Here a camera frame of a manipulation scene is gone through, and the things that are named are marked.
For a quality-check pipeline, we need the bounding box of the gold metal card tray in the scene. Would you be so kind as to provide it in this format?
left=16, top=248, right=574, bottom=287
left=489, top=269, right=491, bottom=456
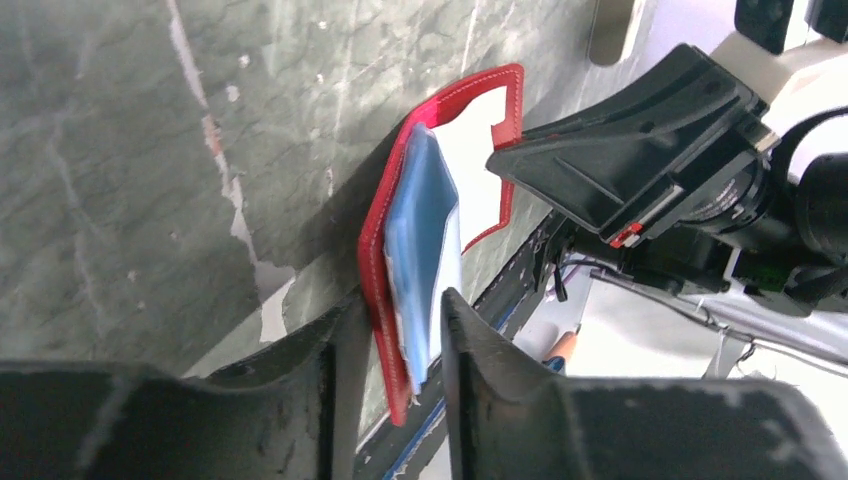
left=588, top=0, right=645, bottom=67

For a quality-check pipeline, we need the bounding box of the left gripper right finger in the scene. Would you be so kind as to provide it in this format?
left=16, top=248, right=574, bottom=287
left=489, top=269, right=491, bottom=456
left=440, top=288, right=848, bottom=480

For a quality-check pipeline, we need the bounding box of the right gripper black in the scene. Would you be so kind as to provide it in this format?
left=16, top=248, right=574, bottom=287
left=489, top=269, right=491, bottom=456
left=486, top=44, right=847, bottom=299

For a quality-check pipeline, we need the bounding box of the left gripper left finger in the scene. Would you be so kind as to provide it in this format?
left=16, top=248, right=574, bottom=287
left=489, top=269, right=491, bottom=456
left=1, top=291, right=371, bottom=479

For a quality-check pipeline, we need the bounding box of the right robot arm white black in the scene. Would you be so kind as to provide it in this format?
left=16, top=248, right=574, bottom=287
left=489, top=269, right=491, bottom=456
left=487, top=34, right=847, bottom=366

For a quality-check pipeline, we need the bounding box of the red leather card holder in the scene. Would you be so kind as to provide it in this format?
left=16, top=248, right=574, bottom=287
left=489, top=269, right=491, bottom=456
left=357, top=63, right=524, bottom=426

